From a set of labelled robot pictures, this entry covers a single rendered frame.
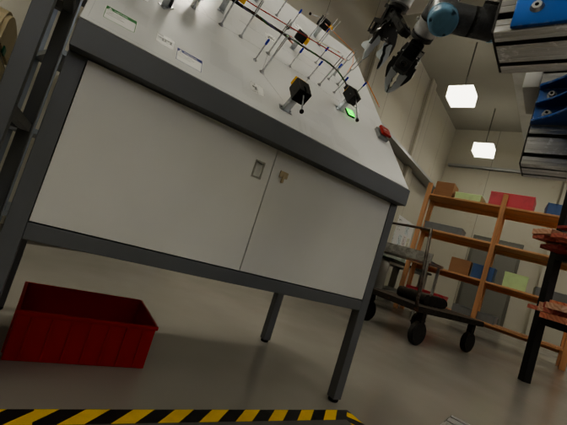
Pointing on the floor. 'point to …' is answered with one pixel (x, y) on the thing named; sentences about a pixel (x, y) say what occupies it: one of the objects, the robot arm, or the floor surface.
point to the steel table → (413, 259)
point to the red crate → (78, 328)
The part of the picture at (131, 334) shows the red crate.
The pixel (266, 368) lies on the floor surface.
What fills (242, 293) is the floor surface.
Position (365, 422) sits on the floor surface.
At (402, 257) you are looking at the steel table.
